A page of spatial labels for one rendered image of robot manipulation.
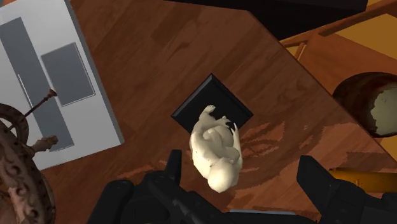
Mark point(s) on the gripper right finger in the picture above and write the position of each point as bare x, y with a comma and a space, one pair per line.
335, 201

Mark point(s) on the cream figure on black base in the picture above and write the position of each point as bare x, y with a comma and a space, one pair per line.
217, 149

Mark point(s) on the brown round thing cream face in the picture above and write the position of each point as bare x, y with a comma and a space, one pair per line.
356, 96

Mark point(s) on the brown wooden chair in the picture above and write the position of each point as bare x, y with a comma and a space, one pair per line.
341, 59

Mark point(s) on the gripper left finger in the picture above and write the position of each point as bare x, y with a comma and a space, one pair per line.
173, 198

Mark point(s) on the yellow orange bar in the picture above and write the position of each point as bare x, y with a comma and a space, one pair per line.
366, 180

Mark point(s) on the brown wooden table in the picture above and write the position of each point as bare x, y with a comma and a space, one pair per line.
155, 62

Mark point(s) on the white flat box grey panels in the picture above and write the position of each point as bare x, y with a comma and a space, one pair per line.
34, 40

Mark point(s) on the brown ornate metal ornament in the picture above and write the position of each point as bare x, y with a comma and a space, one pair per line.
18, 183

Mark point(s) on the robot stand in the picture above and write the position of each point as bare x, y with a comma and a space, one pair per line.
279, 15

